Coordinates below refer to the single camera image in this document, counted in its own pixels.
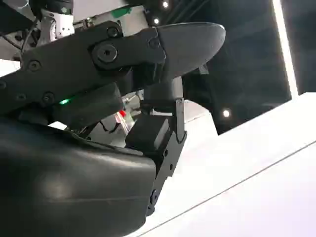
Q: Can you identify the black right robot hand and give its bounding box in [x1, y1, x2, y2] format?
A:
[0, 21, 227, 237]

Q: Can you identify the white light strip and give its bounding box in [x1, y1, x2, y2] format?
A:
[272, 0, 300, 100]

